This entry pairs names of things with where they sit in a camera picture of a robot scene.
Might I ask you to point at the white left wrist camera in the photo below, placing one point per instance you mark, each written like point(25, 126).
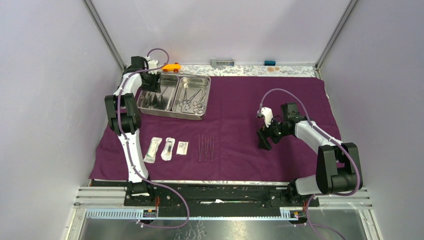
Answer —
point(153, 64)

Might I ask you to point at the perforated steel instrument tray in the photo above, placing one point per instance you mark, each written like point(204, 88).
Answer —
point(178, 82)

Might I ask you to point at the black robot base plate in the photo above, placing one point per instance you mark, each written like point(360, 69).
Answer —
point(247, 196)

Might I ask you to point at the blue plastic block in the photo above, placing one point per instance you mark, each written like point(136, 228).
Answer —
point(269, 63)

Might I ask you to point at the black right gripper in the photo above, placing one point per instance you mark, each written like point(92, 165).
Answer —
point(263, 135)

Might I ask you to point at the small white sterile packet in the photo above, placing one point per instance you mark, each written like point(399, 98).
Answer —
point(182, 148)

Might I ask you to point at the steel scalpel handle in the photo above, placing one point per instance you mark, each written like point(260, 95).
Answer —
point(206, 148)

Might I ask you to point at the long white sterile packet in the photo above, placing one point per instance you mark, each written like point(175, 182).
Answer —
point(150, 156)

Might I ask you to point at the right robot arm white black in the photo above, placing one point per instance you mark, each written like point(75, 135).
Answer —
point(338, 169)

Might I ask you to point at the slotted grey cable duct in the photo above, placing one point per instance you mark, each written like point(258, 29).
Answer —
point(202, 213)

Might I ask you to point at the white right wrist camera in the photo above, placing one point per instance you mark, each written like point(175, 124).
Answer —
point(266, 114)

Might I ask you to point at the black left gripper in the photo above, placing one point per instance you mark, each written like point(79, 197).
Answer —
point(154, 86)

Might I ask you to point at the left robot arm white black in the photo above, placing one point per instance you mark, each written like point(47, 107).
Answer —
point(124, 118)

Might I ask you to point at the orange toy car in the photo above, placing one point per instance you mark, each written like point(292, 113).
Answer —
point(175, 68)

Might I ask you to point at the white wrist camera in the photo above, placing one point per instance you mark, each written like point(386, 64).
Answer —
point(266, 114)
point(153, 64)

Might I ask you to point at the steel surgical forceps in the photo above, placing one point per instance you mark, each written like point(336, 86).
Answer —
point(186, 101)

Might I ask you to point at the steel tweezers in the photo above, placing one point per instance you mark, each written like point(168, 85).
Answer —
point(200, 145)
point(212, 145)

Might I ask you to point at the purple cloth wrap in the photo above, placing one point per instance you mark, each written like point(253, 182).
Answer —
point(231, 118)

